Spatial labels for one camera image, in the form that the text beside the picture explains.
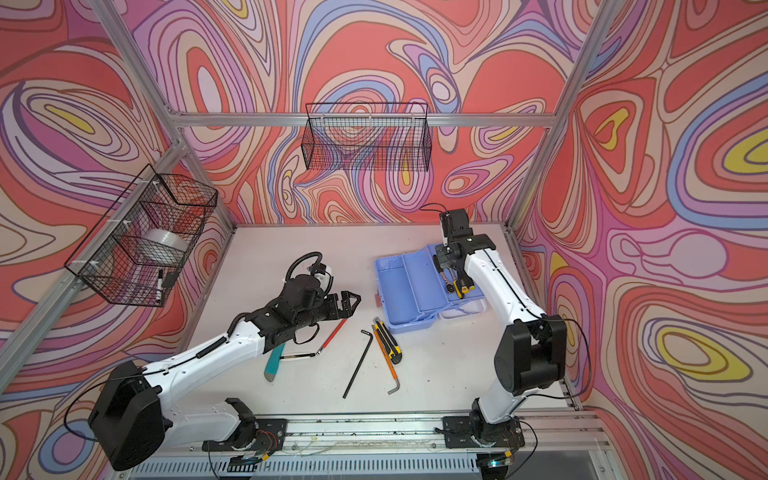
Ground yellow black utility knife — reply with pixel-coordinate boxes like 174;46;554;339
374;317;402;365

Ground red sleeved hex key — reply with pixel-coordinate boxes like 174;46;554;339
316;318;348;355

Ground black wire basket left wall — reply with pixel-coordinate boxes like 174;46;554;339
64;165;218;308

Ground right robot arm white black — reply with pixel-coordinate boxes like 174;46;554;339
436;209;567;425

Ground orange sleeved hex key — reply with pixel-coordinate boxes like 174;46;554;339
373;323;401;396

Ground white pink tool box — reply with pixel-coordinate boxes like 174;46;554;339
374;244;487;334

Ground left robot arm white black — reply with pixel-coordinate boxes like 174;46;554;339
87;251;362;471

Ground black hex key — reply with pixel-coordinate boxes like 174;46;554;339
342;329;373;399

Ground teal utility knife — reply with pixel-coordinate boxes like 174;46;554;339
263;344;285;382

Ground black wire basket back wall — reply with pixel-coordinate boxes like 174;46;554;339
301;101;432;173

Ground large screwdriver black yellow handle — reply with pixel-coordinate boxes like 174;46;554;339
453;269;475;299

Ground black wire basket wall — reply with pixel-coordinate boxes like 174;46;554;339
64;165;218;308
301;101;432;173

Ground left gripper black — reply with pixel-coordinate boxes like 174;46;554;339
292;290;362;332

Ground silver tape roll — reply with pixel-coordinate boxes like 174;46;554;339
143;228;188;251

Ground black marker pen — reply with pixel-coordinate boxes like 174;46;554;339
155;269;164;305

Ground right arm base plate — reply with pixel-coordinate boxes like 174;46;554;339
436;415;526;452

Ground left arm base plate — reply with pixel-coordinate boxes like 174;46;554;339
202;418;288;454

